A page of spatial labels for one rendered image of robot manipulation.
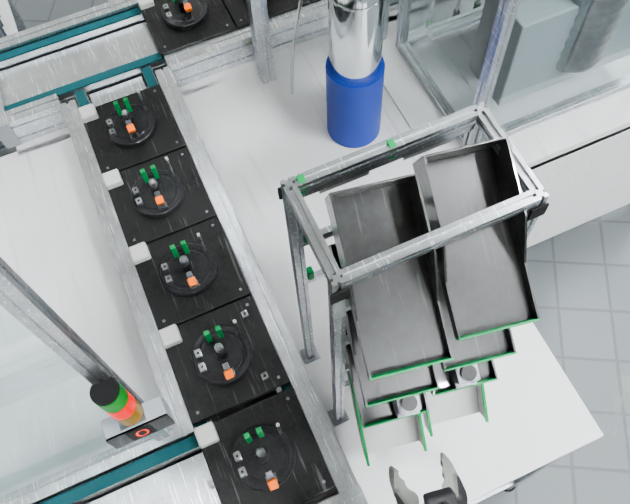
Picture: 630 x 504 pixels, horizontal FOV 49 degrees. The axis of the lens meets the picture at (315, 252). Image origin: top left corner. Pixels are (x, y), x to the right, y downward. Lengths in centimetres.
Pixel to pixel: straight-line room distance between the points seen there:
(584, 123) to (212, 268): 117
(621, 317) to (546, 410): 119
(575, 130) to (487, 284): 114
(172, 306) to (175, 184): 34
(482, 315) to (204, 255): 86
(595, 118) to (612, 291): 93
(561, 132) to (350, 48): 74
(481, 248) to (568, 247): 189
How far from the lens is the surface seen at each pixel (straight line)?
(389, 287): 106
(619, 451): 276
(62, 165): 217
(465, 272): 110
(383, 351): 106
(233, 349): 164
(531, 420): 177
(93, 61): 231
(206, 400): 164
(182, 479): 167
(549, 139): 215
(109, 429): 139
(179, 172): 192
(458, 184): 111
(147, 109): 204
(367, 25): 169
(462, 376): 134
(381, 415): 138
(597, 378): 280
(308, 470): 158
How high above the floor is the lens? 253
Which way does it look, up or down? 63 degrees down
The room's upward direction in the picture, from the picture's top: 4 degrees counter-clockwise
